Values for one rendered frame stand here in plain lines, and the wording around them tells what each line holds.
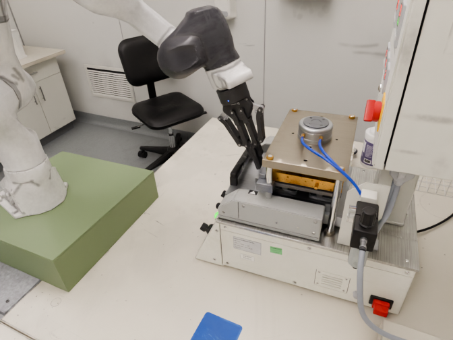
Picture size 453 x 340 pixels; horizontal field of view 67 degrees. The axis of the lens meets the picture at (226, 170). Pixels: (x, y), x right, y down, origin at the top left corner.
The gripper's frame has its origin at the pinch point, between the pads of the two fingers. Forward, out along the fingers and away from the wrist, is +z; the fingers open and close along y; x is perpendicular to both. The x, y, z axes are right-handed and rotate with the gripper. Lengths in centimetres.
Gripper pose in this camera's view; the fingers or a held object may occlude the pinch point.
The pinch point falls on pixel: (257, 155)
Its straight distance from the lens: 92.1
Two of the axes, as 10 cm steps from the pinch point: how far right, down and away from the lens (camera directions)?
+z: 3.6, 8.3, 4.3
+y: -8.6, 1.1, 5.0
